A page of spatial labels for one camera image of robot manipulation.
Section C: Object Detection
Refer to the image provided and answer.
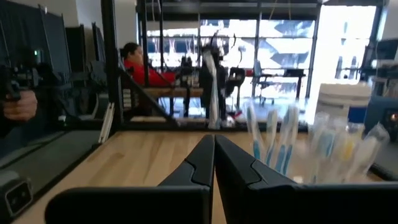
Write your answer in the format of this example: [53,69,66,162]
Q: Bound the person's hand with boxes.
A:
[2,90,39,122]

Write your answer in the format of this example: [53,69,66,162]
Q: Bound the black teleoperation handle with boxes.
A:
[0,46,41,102]

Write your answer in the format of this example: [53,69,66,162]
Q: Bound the wooden desk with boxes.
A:
[144,86,205,118]

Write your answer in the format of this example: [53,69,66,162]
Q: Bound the grey office chair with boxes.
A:
[252,58,276,105]

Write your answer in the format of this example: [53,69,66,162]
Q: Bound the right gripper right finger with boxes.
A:
[214,133,398,224]

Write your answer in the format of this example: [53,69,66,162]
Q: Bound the person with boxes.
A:
[119,42,178,88]

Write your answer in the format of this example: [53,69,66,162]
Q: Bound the white disinfecting wipes canister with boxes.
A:
[315,82,373,125]

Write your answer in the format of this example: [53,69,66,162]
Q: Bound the orange toothbrush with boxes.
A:
[340,121,358,184]

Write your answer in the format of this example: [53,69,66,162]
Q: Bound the black office chair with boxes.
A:
[226,67,246,110]

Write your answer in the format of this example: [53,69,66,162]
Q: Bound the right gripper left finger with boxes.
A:
[43,133,215,224]

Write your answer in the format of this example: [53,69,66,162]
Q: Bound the black computer tower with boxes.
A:
[363,96,398,141]

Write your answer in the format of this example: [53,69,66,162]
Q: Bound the grey box with dark window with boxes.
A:
[0,172,34,223]

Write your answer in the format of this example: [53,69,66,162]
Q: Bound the black office desk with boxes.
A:
[279,68,307,100]

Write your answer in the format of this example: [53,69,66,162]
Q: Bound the dark partition panel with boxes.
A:
[0,0,74,82]

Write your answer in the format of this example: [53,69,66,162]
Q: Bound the clear acrylic organizer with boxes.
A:
[242,102,392,186]

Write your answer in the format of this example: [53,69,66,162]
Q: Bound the purple toothbrush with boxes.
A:
[351,123,391,183]

